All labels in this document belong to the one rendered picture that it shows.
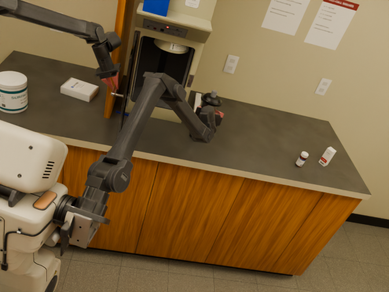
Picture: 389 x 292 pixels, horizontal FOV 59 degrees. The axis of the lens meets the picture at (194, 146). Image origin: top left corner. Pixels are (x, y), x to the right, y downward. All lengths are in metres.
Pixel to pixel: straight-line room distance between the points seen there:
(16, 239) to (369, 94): 2.22
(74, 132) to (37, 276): 0.70
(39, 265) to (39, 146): 0.48
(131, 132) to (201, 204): 0.94
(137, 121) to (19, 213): 0.41
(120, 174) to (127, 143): 0.10
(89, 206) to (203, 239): 1.25
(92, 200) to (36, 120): 0.83
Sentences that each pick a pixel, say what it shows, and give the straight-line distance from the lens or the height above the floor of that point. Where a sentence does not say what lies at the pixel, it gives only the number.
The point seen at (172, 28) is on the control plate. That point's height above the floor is 1.46.
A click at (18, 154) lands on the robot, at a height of 1.35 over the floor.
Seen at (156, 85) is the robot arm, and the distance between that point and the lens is 1.13.
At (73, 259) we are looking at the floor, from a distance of 2.35.
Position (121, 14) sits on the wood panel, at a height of 1.47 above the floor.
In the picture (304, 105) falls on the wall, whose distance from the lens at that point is 2.45.
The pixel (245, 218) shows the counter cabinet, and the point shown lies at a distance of 2.03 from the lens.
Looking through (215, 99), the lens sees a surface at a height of 1.19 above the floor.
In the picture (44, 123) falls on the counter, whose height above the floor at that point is 0.94.
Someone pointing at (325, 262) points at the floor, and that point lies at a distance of 2.94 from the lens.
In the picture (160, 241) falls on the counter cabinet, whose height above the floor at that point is 0.25.
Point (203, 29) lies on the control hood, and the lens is 1.53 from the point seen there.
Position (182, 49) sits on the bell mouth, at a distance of 1.72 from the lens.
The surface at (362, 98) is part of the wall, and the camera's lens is 2.58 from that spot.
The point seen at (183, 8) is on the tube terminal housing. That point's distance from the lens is 1.62.
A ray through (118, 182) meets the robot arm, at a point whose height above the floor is 1.26.
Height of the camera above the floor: 1.97
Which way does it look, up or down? 36 degrees down
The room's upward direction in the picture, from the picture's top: 19 degrees clockwise
